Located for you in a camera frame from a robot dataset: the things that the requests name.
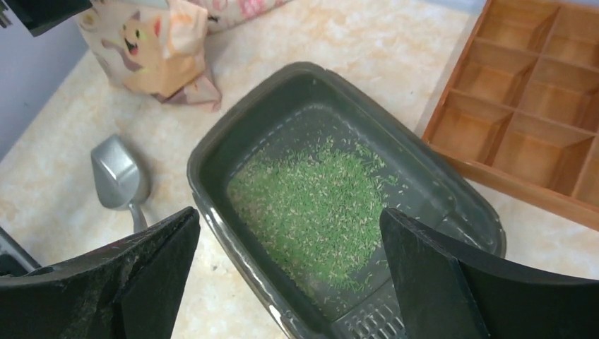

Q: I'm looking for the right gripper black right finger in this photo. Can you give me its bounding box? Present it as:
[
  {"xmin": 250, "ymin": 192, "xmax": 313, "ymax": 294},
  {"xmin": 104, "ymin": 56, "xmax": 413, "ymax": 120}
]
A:
[{"xmin": 379, "ymin": 208, "xmax": 598, "ymax": 338}]

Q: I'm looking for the silver metal scoop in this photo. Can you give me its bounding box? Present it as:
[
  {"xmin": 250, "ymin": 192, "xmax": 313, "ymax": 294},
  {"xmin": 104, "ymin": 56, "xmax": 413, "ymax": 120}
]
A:
[{"xmin": 90, "ymin": 134, "xmax": 150, "ymax": 233}]

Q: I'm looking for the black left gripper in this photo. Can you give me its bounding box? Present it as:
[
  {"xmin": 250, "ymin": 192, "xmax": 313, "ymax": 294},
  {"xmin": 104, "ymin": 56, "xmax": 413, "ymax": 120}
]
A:
[{"xmin": 1, "ymin": 0, "xmax": 92, "ymax": 37}]

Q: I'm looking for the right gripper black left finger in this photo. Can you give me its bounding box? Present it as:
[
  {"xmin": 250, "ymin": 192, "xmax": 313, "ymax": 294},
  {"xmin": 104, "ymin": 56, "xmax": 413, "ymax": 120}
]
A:
[{"xmin": 1, "ymin": 207, "xmax": 201, "ymax": 338}]

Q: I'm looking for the orange divided organizer tray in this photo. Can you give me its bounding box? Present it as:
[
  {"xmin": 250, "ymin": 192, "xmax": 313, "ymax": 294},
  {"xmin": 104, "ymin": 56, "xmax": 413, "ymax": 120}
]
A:
[{"xmin": 422, "ymin": 1, "xmax": 598, "ymax": 229}]

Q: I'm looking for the dark grey litter box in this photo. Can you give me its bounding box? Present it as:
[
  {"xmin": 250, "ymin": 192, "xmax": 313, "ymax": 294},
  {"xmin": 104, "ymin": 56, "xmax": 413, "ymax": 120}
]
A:
[{"xmin": 187, "ymin": 62, "xmax": 506, "ymax": 338}]

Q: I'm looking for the floral pink cloth bag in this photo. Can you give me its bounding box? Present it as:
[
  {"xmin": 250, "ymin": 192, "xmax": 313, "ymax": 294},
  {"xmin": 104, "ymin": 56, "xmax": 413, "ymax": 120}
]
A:
[{"xmin": 191, "ymin": 0, "xmax": 289, "ymax": 34}]

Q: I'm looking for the pink cat litter bag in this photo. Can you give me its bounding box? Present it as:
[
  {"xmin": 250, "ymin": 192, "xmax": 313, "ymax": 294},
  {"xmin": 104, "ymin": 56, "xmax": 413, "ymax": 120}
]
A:
[{"xmin": 76, "ymin": 1, "xmax": 222, "ymax": 111}]

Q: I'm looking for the green cat litter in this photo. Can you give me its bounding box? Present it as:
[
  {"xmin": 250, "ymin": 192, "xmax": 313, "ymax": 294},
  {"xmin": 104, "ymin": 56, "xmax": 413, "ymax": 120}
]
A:
[{"xmin": 226, "ymin": 136, "xmax": 398, "ymax": 292}]

